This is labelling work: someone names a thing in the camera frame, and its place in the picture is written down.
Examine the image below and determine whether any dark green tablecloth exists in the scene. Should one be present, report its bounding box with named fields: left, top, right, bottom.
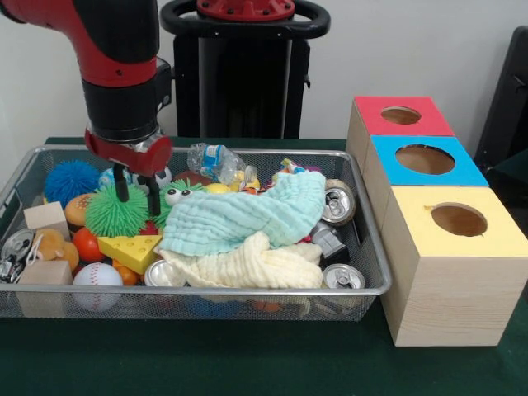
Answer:
left=488, top=148, right=528, bottom=197
left=0, top=135, right=528, bottom=396

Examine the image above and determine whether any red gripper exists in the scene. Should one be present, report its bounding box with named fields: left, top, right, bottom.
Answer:
left=84, top=122, right=173, bottom=216

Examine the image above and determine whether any wooden box with three holes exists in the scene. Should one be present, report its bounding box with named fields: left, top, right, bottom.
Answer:
left=345, top=96, right=528, bottom=347

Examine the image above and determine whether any silver drink can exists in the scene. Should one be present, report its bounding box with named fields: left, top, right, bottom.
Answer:
left=144, top=258, right=187, bottom=287
left=323, top=262, right=366, bottom=290

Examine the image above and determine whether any yellow cheese wedge toy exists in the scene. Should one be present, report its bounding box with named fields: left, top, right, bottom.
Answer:
left=97, top=233, right=164, bottom=276

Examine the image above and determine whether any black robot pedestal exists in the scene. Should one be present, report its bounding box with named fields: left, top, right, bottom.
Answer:
left=159, top=0, right=331, bottom=139

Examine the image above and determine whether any crushed drink can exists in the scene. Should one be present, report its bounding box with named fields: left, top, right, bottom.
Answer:
left=321, top=179, right=356, bottom=227

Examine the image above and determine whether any black chair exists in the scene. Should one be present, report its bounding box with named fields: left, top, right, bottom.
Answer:
left=474, top=25, right=528, bottom=166

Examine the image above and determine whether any green fuzzy monster toy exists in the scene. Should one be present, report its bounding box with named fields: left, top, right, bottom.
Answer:
left=158, top=180, right=206, bottom=230

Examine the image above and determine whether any green spiky ball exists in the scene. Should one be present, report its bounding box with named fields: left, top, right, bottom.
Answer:
left=85, top=184, right=150, bottom=238

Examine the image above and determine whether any cream cloth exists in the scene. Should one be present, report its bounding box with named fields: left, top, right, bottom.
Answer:
left=160, top=230, right=324, bottom=289

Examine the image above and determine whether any wire mesh bin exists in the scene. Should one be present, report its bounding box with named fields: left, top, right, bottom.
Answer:
left=0, top=144, right=393, bottom=322

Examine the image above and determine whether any clear plastic bottle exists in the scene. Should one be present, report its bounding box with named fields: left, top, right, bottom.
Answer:
left=187, top=142, right=259, bottom=186

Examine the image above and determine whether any blue spiky ball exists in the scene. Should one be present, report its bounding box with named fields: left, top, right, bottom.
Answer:
left=44, top=159, right=101, bottom=210

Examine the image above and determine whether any mint green cloth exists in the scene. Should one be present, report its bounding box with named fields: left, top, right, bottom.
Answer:
left=158, top=171, right=327, bottom=255

